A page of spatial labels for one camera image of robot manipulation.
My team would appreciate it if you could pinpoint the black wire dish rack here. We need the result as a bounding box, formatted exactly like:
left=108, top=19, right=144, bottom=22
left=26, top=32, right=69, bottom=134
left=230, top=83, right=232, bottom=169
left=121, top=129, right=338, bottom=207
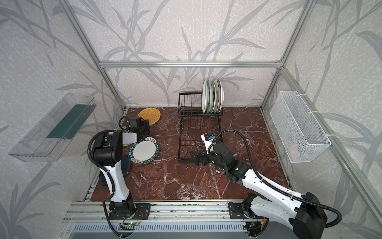
left=178, top=92, right=224, bottom=164

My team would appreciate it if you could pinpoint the light green flower plate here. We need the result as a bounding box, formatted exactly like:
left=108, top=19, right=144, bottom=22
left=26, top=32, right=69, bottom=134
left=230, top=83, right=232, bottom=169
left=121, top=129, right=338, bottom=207
left=208, top=82, right=215, bottom=114

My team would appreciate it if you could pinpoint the white plate cloud emblem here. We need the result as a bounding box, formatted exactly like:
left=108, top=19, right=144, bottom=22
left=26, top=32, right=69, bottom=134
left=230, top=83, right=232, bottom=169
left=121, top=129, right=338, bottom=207
left=202, top=80, right=208, bottom=114

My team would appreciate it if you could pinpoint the sunburst plate teal rim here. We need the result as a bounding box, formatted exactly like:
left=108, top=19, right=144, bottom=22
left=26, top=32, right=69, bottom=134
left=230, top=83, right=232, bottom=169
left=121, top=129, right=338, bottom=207
left=216, top=80, right=221, bottom=113

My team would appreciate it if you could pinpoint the cream plate with plum blossoms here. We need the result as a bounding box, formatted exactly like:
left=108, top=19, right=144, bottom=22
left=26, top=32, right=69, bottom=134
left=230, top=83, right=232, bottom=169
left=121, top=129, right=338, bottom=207
left=218, top=80, right=224, bottom=112

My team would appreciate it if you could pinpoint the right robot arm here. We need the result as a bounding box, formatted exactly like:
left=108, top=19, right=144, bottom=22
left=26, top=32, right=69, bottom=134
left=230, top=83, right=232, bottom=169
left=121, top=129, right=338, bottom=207
left=192, top=133, right=343, bottom=239

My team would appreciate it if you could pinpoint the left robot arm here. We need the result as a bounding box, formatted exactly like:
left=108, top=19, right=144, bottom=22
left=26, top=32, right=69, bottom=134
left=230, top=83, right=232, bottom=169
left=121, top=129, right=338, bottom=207
left=87, top=116, right=150, bottom=214

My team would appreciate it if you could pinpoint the orange woven round plate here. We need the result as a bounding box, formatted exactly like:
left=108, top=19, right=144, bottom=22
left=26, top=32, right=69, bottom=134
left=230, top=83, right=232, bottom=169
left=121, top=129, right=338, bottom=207
left=138, top=108, right=161, bottom=126

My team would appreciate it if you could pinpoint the yellow-green round plate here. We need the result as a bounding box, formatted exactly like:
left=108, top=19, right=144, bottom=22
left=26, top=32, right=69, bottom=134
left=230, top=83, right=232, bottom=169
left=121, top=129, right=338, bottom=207
left=122, top=131, right=137, bottom=146

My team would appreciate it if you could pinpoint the white plate dark green rim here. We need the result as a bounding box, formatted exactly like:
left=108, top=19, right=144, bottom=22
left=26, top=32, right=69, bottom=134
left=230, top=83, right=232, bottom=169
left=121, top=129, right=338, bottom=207
left=127, top=137, right=160, bottom=164

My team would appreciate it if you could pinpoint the dark blue plate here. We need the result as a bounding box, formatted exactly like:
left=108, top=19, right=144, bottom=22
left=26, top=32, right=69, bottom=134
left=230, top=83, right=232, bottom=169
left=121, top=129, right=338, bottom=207
left=98, top=155, right=131, bottom=186

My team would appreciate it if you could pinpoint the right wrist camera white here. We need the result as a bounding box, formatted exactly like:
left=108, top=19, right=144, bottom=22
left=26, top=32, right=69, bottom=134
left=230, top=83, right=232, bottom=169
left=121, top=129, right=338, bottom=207
left=201, top=133, right=215, bottom=154

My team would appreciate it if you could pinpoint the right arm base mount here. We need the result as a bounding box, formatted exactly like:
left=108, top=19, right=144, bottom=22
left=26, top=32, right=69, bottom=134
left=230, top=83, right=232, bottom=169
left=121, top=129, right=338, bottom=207
left=228, top=193, right=259, bottom=220

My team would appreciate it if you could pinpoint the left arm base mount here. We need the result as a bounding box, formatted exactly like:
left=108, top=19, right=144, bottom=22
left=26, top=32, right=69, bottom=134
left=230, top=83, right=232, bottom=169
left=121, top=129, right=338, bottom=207
left=108, top=203, right=151, bottom=220

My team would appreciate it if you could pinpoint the clear plastic wall tray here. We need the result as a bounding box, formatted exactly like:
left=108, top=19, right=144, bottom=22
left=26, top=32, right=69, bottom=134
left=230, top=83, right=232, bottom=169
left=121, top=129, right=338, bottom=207
left=9, top=93, right=96, bottom=162

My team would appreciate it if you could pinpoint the aluminium front rail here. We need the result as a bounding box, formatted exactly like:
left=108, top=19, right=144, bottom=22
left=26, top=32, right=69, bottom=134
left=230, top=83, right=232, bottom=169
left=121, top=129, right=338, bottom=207
left=61, top=201, right=314, bottom=223

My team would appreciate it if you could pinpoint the white wire mesh basket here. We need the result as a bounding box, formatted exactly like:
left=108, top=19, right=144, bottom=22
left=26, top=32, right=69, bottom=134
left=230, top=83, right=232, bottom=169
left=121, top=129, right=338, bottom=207
left=270, top=91, right=332, bottom=163

